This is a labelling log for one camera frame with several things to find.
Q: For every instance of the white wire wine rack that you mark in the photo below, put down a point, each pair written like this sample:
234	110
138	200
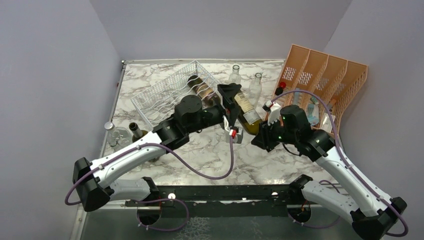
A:
157	102

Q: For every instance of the white packet in organizer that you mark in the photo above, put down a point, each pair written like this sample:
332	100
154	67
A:
326	123

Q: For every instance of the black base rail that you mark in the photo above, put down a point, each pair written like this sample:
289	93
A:
214	201

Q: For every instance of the dark-neck green wine bottle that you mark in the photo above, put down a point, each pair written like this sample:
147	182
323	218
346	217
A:
248	116

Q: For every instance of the green wine bottle near left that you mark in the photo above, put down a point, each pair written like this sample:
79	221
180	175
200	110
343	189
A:
137	130

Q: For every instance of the clear jar silver lid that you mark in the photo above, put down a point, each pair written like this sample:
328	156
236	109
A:
117	137

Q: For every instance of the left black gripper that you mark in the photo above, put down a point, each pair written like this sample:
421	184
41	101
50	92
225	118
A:
227	93

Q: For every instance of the blue item in organizer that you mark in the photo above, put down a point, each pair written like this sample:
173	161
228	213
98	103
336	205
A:
312	112

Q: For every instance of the clear square glass bottle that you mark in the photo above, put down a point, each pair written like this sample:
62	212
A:
235	76

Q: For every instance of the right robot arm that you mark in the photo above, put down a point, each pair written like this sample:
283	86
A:
370	211

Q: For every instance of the clear textured glass bottle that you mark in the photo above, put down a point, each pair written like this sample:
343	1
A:
255	89

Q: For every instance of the orange plastic file organizer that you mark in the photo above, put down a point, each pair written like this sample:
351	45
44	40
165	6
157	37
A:
333	79

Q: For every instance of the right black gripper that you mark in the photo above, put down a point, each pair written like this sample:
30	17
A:
263	138

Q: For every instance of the red-cap bottle in organizer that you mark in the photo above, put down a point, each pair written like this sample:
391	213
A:
280	88

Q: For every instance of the silver-neck green wine bottle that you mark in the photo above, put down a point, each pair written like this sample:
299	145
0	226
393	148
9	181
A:
204	91

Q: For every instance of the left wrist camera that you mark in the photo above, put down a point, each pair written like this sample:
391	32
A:
232	133

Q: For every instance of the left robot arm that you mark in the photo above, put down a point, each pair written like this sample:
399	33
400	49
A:
97	182

